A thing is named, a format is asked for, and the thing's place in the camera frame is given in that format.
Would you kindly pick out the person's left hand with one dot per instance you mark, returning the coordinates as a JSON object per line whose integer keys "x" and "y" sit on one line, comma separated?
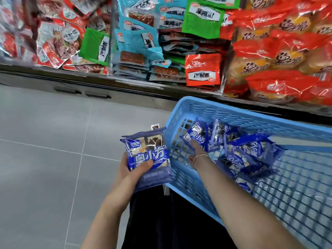
{"x": 124, "y": 181}

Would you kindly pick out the person's right hand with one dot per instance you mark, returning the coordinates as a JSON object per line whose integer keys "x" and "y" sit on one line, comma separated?
{"x": 199, "y": 152}

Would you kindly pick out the person's left thumb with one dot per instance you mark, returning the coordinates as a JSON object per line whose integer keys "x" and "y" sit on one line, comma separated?
{"x": 142, "y": 170}

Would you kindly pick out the dark blue snack packet stack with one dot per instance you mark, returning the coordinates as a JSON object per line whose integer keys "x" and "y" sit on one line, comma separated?
{"x": 151, "y": 150}

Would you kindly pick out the single dark blue snack packet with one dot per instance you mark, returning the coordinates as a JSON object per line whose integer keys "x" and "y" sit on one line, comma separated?
{"x": 197, "y": 133}

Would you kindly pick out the person's right forearm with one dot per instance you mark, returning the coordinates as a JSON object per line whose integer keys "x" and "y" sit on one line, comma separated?
{"x": 241, "y": 210}

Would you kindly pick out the person's left forearm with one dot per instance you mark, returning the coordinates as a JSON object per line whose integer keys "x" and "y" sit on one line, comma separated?
{"x": 109, "y": 220}

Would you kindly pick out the small red white packet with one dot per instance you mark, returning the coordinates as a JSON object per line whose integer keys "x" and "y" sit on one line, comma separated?
{"x": 155, "y": 126}

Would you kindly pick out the person's black clothing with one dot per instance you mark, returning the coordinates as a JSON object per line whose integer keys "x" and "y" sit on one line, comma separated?
{"x": 171, "y": 223}

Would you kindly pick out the metal shelf ledge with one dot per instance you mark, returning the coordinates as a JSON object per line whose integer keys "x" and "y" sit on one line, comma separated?
{"x": 129, "y": 88}

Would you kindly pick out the pile of dark blue packets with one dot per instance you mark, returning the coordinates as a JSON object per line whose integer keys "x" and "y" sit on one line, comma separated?
{"x": 246, "y": 155}

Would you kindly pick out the red snack packet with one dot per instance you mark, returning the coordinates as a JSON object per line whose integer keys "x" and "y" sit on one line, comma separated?
{"x": 203, "y": 71}

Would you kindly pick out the pile of light blue packets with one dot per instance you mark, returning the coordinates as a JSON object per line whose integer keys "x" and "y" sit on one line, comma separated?
{"x": 141, "y": 38}

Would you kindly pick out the green snack packet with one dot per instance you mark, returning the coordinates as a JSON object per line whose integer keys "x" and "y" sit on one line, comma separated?
{"x": 203, "y": 20}
{"x": 94, "y": 46}
{"x": 220, "y": 2}

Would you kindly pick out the light blue plastic basket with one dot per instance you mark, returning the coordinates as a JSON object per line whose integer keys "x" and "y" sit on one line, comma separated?
{"x": 293, "y": 178}

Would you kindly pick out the pile of red clear packets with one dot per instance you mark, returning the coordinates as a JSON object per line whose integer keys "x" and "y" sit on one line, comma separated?
{"x": 51, "y": 36}

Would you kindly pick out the pile of orange red bags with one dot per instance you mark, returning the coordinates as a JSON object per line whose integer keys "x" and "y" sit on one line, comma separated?
{"x": 282, "y": 51}

